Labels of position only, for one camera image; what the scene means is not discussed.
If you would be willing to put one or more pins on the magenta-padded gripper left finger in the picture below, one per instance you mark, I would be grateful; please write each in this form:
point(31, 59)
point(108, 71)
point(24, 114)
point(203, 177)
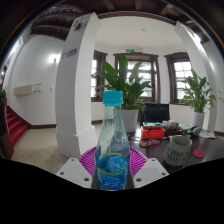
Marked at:
point(71, 170)

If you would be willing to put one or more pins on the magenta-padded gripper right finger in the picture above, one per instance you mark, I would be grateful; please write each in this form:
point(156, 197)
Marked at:
point(151, 170)

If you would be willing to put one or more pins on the clear blue-capped water bottle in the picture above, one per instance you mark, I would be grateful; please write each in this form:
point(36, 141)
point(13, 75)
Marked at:
point(112, 156)

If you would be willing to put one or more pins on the round colourful sticker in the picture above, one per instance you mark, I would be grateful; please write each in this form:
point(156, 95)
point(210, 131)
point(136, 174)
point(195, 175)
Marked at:
point(135, 137)
point(145, 143)

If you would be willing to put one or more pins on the purple round sticker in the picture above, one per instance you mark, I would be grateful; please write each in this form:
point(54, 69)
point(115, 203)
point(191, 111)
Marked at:
point(154, 141)

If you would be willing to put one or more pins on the white patterned cup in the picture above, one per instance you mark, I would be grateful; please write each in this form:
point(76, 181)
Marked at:
point(177, 151)

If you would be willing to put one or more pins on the red plastic box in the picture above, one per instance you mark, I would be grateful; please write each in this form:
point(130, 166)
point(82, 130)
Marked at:
point(152, 133)

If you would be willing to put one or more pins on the green flat box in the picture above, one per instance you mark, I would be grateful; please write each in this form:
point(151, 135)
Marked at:
point(152, 124)

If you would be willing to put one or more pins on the wooden tray with white items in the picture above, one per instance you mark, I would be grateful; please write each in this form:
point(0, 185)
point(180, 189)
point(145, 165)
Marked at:
point(170, 128)

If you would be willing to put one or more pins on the flat round red coaster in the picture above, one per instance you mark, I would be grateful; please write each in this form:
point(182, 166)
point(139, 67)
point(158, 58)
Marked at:
point(199, 153)

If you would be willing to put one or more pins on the light green packet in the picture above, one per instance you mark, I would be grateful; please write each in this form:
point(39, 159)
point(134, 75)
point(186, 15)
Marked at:
point(185, 127)

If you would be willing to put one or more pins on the black chair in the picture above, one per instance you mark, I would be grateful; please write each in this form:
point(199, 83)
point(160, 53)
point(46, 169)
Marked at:
point(155, 114)

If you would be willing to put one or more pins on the white printed magazine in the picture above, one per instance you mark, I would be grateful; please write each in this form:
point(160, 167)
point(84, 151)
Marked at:
point(207, 134)

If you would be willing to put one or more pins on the red-carpeted staircase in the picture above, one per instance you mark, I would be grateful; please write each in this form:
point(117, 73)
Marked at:
point(15, 128)

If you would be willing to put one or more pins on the potted plant in white pot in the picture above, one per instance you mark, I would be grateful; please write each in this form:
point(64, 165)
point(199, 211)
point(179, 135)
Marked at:
point(128, 88)
point(198, 96)

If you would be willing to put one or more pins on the dark wooden double door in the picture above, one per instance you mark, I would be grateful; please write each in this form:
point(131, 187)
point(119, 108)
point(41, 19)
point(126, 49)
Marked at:
point(154, 78)

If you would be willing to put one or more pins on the dark-framed window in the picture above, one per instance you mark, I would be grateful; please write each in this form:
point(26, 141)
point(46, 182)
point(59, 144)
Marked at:
point(98, 65)
point(178, 75)

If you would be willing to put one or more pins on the purple pillar sign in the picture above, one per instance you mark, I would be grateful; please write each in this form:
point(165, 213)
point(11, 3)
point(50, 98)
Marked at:
point(69, 53)

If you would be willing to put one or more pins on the green exit sign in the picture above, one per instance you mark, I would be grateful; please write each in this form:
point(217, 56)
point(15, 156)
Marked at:
point(130, 50)

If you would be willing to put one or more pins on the white wall radiator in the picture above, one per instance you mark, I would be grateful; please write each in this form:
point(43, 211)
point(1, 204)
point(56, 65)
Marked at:
point(23, 90)

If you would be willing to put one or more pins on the glowing wall lamp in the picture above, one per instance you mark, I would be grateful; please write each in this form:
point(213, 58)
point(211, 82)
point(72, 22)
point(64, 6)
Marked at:
point(55, 59)

